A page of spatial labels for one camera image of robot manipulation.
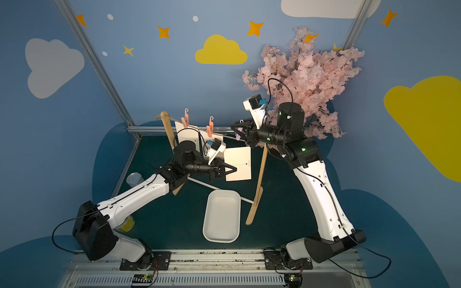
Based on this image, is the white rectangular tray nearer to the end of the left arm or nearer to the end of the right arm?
the end of the left arm

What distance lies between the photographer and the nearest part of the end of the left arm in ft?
2.02

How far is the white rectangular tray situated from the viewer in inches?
32.2
